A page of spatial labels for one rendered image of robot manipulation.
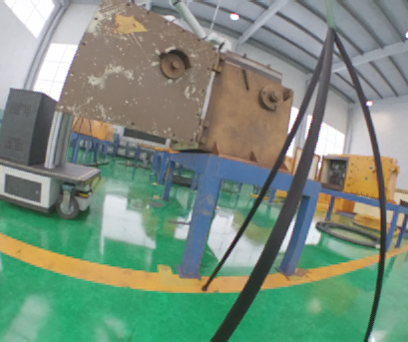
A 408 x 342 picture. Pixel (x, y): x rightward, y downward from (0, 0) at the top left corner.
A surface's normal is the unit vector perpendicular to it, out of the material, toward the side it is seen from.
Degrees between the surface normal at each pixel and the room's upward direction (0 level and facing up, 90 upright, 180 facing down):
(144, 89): 90
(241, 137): 90
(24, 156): 90
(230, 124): 90
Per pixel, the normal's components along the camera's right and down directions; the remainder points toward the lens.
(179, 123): 0.61, 0.17
